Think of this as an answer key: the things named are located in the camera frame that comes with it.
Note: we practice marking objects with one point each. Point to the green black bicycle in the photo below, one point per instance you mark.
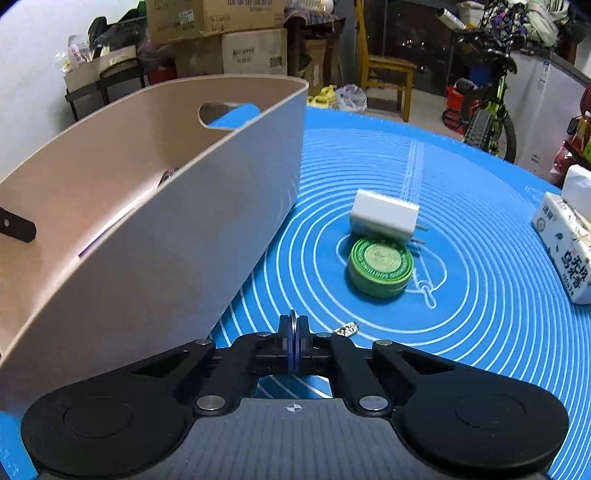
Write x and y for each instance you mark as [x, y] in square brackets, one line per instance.
[483, 113]

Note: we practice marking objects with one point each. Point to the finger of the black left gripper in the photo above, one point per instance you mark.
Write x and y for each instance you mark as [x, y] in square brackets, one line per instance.
[17, 227]

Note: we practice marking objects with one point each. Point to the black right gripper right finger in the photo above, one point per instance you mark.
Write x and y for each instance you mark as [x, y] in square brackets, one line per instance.
[460, 420]

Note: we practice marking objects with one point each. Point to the white appliance cabinet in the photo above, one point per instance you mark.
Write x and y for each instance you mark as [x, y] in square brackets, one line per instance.
[541, 99]

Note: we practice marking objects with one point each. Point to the large cardboard box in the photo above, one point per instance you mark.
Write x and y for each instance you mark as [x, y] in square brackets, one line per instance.
[247, 52]

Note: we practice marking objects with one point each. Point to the beige plastic storage bin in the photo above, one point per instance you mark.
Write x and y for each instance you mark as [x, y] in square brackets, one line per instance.
[178, 253]

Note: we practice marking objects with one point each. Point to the white plastic bag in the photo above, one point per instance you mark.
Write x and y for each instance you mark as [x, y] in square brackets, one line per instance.
[351, 98]

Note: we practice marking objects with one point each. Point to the white tissue pack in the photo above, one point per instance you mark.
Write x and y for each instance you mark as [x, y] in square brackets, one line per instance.
[562, 222]

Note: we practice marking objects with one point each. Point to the small metal keyring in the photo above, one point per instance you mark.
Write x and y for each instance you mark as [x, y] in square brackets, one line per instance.
[347, 330]

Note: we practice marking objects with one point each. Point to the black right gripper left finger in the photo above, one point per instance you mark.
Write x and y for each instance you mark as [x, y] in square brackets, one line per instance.
[122, 422]

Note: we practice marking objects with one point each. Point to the purple orange folding toy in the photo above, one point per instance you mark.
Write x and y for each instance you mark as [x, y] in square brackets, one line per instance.
[100, 234]

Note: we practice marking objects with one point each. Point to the wooden chair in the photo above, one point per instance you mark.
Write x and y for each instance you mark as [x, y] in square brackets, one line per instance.
[383, 72]

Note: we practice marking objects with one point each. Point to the white USB wall charger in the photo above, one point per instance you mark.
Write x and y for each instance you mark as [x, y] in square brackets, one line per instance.
[377, 214]

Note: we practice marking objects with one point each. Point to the green round tin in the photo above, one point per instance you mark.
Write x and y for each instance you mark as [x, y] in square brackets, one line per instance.
[380, 267]

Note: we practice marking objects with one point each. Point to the black remote control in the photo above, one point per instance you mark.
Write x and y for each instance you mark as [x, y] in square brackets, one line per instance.
[166, 176]

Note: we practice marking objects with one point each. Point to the upper cardboard box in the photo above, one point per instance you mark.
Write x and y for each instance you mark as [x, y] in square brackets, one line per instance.
[179, 20]

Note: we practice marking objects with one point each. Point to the yellow detergent jug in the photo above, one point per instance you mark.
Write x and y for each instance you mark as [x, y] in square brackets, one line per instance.
[325, 99]

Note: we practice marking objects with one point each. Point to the blue silicone baking mat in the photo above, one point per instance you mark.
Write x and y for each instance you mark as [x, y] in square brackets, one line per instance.
[483, 292]

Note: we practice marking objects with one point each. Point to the black metal shelf rack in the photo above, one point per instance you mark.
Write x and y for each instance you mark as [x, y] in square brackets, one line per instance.
[120, 72]

